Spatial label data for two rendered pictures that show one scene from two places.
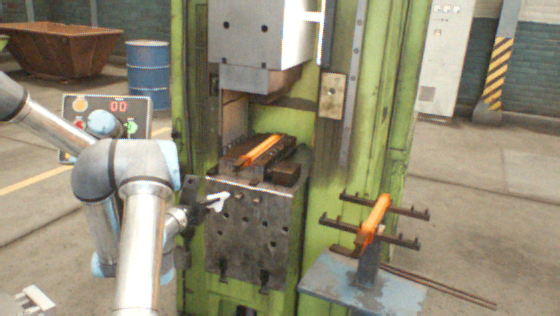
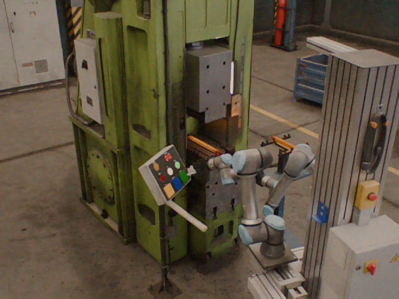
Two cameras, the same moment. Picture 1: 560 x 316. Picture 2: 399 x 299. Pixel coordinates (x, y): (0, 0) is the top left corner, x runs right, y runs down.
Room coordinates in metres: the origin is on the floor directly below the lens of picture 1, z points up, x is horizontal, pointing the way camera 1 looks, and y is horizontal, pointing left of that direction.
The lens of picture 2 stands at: (0.10, 2.81, 2.56)
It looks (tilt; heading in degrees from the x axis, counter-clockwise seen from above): 27 degrees down; 303
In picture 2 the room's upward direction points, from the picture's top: straight up
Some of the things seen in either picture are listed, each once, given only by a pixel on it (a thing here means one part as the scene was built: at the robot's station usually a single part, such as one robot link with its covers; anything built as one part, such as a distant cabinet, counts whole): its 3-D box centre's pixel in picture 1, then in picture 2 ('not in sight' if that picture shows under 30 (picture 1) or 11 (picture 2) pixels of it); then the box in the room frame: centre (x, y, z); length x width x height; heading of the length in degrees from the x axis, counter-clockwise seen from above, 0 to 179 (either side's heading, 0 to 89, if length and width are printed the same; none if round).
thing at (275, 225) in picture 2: not in sight; (273, 228); (0.89, 0.78, 0.98); 0.13 x 0.12 x 0.14; 51
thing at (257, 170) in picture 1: (260, 152); (198, 148); (1.86, 0.08, 0.96); 0.42 x 0.20 x 0.09; 161
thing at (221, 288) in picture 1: (264, 289); (202, 219); (1.85, 0.03, 0.23); 0.55 x 0.37 x 0.47; 161
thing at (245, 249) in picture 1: (269, 208); (202, 174); (1.85, 0.03, 0.69); 0.56 x 0.38 x 0.45; 161
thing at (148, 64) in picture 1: (148, 75); not in sight; (6.19, 1.89, 0.44); 0.59 x 0.59 x 0.88
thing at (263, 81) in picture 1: (264, 71); (198, 105); (1.86, 0.08, 1.32); 0.42 x 0.20 x 0.10; 161
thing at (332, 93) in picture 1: (332, 96); (234, 105); (1.68, -0.19, 1.27); 0.09 x 0.02 x 0.17; 71
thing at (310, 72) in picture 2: not in sight; (339, 83); (1.89, -4.02, 0.36); 1.20 x 0.80 x 0.72; 163
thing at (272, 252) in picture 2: not in sight; (272, 244); (0.89, 0.77, 0.87); 0.15 x 0.15 x 0.10
